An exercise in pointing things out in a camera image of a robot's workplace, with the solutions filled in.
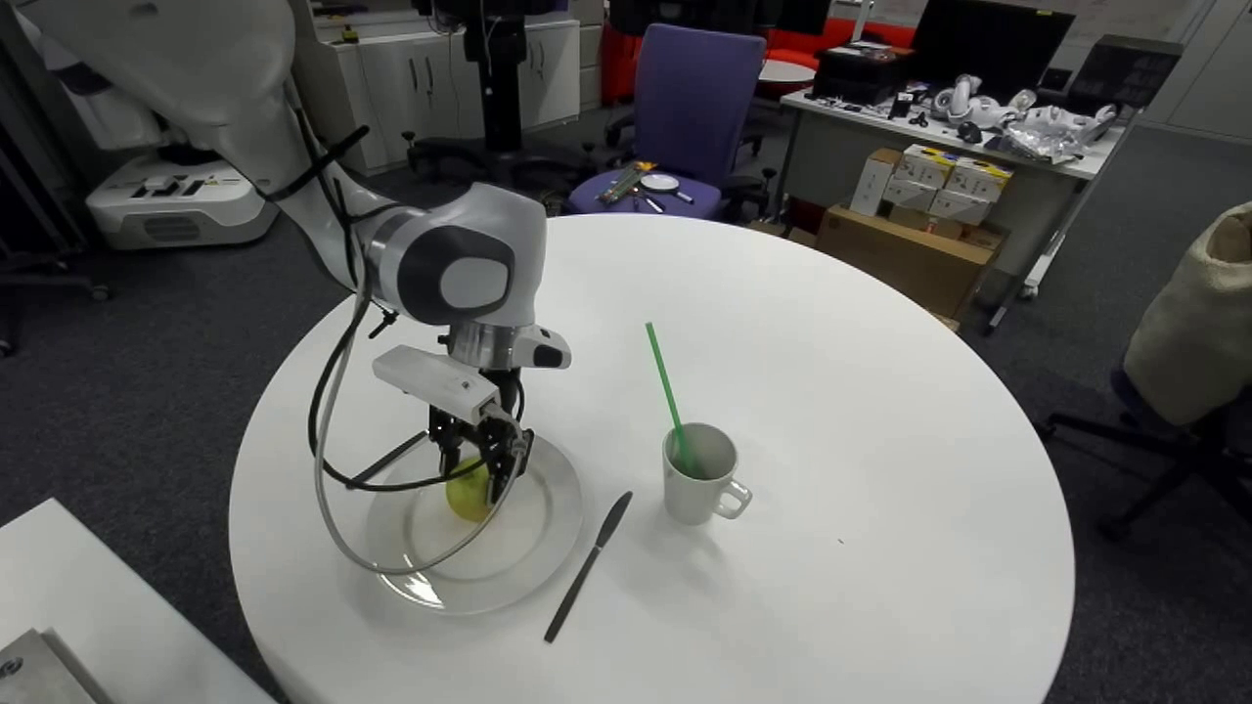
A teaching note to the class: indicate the small black monitor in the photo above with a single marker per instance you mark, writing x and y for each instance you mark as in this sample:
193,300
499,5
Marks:
1121,74

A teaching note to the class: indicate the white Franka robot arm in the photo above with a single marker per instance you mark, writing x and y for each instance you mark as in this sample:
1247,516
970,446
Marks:
168,65

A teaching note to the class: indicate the white wrist camera block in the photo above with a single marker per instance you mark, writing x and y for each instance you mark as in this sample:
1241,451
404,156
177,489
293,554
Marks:
435,371

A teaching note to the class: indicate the green flat pack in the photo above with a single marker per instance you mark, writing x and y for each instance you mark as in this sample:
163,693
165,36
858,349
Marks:
622,182

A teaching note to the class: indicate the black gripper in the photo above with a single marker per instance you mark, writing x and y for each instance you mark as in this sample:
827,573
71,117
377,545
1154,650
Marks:
508,395

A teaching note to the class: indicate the white round plate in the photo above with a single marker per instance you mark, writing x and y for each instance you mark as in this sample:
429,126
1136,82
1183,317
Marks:
520,550

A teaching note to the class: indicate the yellow-green apple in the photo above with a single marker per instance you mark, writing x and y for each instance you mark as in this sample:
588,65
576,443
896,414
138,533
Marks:
465,498

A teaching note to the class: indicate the brown cardboard box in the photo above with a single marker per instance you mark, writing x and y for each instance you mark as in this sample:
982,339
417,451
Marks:
905,261

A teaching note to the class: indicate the white plastic parts pile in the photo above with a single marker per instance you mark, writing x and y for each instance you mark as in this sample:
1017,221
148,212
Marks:
1031,122

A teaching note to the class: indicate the green drinking straw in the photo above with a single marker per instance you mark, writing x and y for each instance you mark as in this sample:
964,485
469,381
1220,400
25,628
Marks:
661,378

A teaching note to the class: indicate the metal fork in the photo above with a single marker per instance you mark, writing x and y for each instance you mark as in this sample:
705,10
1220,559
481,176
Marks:
394,460

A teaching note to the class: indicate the white robot base table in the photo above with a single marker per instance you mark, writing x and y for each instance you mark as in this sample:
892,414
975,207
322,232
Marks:
104,589

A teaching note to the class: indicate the white yellow carton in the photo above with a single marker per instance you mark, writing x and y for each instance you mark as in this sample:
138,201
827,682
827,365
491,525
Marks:
919,182
970,192

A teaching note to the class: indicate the beige jacket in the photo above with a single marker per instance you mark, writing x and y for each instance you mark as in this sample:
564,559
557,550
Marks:
1200,324

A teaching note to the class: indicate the purple office chair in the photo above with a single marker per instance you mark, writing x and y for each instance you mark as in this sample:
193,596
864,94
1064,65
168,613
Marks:
696,102

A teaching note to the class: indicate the black chair under jacket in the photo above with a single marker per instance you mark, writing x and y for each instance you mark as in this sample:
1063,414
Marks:
1173,451

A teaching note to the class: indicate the white storage cabinet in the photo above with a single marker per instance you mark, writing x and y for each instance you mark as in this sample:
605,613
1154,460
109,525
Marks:
417,73

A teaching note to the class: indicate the plain white carton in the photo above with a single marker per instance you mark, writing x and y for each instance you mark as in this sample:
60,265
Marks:
874,182

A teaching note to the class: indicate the black camera stand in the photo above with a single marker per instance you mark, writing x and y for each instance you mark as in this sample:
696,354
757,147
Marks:
495,65

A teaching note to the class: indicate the black computer monitor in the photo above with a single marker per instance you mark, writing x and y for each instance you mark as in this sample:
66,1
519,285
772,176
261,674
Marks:
990,43

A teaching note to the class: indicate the grey metal plate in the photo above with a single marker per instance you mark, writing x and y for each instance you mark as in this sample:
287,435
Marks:
44,669

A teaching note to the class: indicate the white mug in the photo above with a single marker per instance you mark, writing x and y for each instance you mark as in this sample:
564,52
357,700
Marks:
700,485

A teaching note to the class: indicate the white cluttered desk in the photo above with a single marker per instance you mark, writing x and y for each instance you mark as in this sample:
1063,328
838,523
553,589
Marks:
833,162

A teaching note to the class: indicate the small white disc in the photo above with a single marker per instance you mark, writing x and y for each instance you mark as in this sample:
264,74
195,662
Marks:
657,182

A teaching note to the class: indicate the white floor device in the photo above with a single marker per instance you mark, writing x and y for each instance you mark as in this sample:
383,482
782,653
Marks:
177,207

